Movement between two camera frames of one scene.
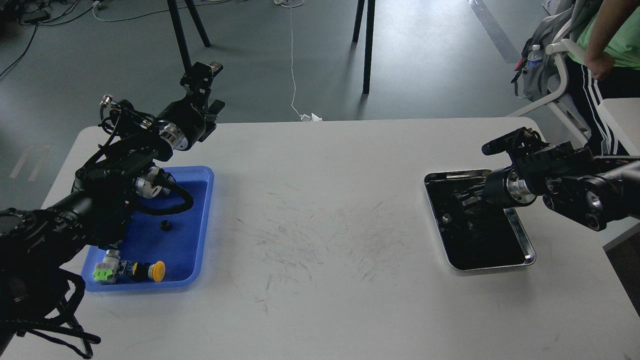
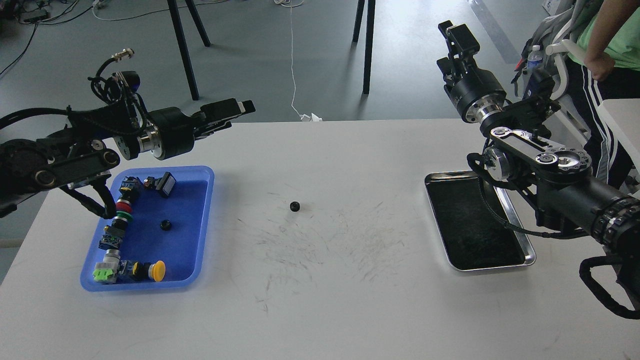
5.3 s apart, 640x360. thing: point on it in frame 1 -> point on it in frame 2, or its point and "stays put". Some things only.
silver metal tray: x=476 y=232 stays put
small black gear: x=165 y=225 stays put
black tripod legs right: x=369 y=35 stays put
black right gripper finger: x=477 y=189 -> x=462 y=45
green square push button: x=105 y=272 stays put
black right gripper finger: x=471 y=201 -> x=446 y=67
